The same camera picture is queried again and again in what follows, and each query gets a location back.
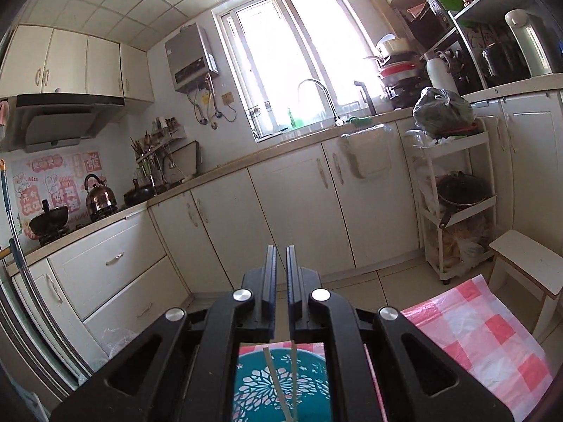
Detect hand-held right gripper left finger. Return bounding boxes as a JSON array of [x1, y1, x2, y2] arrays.
[[50, 244, 278, 422]]

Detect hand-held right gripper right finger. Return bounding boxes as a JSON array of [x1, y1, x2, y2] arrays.
[[286, 245, 515, 422]]

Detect pale bamboo chopstick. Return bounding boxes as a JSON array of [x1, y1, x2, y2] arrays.
[[263, 346, 293, 422]]

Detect blue perforated plastic basket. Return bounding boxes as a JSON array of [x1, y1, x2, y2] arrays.
[[232, 342, 333, 422]]

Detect cream sink base cabinet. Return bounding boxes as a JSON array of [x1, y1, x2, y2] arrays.
[[147, 121, 423, 293]]

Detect cream hanging waste bin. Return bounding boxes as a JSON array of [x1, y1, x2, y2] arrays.
[[341, 124, 392, 179]]

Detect grey metal tray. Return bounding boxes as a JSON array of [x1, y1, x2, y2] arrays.
[[165, 141, 202, 181]]

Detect cream stove base cabinet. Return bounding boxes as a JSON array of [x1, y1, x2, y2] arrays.
[[9, 204, 194, 348]]

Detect black frying pan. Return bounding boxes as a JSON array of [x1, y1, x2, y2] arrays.
[[123, 179, 157, 206]]

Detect waste bin with clear bag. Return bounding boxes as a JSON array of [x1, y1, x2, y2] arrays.
[[90, 327, 141, 372]]

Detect white plastic bag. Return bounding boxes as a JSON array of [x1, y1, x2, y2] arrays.
[[416, 165, 441, 216]]

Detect clear plastic bag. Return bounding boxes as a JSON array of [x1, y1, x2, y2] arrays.
[[433, 224, 485, 273]]

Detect red white checkered tablecloth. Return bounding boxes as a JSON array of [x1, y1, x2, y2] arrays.
[[240, 275, 554, 422]]

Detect steel kettle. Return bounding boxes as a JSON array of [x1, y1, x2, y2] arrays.
[[83, 173, 119, 223]]

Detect black gas stove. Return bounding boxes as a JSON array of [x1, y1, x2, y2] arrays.
[[37, 204, 128, 247]]

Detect chrome curved faucet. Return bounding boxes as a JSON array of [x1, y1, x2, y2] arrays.
[[297, 78, 346, 127]]

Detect black pan with glass lid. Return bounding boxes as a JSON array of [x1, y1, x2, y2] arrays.
[[435, 171, 491, 229]]

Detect dark slim tap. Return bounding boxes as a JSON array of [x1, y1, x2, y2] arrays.
[[354, 80, 378, 116]]

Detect white shelf trolley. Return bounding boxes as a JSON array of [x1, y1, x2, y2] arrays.
[[402, 116, 498, 284]]

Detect black wok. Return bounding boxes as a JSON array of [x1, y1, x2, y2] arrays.
[[29, 200, 71, 236]]

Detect bagged green vegetables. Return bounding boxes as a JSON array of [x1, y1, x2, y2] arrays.
[[412, 87, 476, 139]]

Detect white wooden stool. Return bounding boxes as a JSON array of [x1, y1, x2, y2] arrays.
[[488, 230, 563, 337]]

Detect white framed window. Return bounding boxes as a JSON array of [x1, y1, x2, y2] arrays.
[[212, 0, 388, 143]]

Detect stack of pots and bowls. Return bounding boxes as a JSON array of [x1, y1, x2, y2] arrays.
[[364, 33, 423, 110]]

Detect grey gas water heater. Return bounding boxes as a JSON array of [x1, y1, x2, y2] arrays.
[[164, 23, 219, 94]]

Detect white thermos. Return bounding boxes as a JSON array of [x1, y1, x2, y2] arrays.
[[423, 50, 459, 95]]

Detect cream microwave base cabinet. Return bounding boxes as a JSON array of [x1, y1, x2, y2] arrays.
[[462, 77, 563, 256]]

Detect black range hood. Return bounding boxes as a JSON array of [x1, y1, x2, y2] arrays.
[[0, 92, 126, 154]]

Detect black microwave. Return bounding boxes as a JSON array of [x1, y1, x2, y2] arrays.
[[409, 0, 458, 49]]

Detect black cooking pot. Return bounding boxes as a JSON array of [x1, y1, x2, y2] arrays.
[[479, 43, 529, 84]]

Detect white electric thermo pot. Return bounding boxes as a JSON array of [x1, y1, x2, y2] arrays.
[[504, 9, 555, 77]]

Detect white countertop storage rack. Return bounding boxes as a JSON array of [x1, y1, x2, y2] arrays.
[[446, 0, 563, 91]]

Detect wall utensil rack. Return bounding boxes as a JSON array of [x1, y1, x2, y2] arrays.
[[129, 116, 185, 163]]

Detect water heater hoses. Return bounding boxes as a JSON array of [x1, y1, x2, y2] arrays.
[[187, 75, 238, 130]]

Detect pink wall stickers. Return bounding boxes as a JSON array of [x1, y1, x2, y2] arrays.
[[10, 150, 104, 242]]

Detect blue yellow mop handle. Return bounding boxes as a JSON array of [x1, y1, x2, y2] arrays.
[[0, 160, 31, 273]]

